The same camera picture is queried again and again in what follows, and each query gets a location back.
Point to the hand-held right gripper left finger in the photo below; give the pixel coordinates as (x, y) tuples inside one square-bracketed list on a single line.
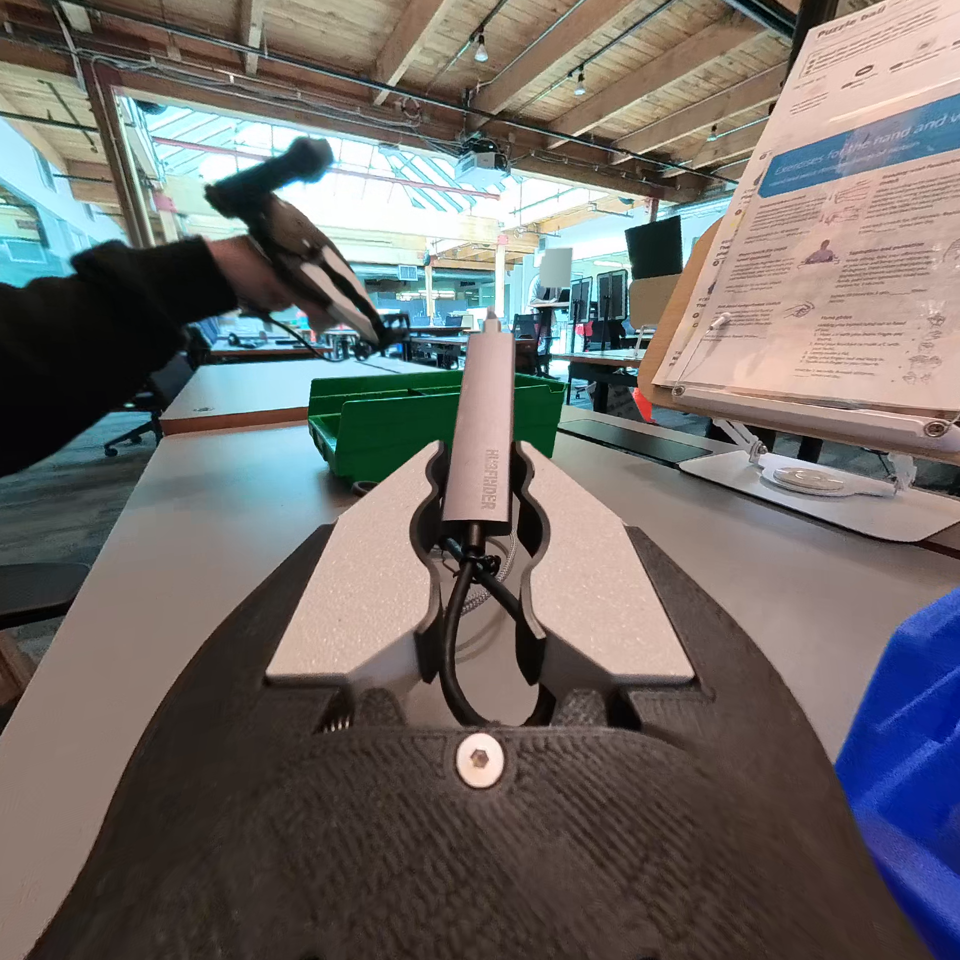
[(352, 600)]

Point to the person's left hand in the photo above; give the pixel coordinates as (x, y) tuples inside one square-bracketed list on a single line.
[(251, 277)]

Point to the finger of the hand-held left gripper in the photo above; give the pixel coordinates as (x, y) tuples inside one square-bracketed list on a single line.
[(352, 315)]

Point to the green plastic bin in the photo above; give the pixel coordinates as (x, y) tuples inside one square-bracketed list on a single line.
[(390, 435)]

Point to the black office chair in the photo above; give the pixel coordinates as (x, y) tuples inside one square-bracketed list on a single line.
[(157, 405)]

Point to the blue plastic bin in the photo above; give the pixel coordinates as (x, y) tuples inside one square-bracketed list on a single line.
[(907, 787)]

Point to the person's left forearm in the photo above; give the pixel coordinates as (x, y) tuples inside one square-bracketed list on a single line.
[(90, 337)]

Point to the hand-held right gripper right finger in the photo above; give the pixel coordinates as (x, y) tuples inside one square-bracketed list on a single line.
[(607, 600)]

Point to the ceiling projector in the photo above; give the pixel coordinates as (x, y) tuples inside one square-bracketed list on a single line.
[(484, 161)]

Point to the grey desk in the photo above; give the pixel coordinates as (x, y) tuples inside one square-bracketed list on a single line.
[(187, 562)]

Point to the cardboard panel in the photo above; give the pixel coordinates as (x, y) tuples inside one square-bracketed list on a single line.
[(654, 304)]

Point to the wooden document stand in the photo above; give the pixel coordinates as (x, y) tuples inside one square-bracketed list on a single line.
[(840, 502)]

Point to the neighbouring grey table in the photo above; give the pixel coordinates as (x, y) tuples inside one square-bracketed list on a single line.
[(262, 390)]

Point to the black monitor panel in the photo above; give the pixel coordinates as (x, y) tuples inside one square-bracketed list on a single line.
[(654, 247)]

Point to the grey metal USB hub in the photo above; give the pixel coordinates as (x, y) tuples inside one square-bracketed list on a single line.
[(484, 420)]

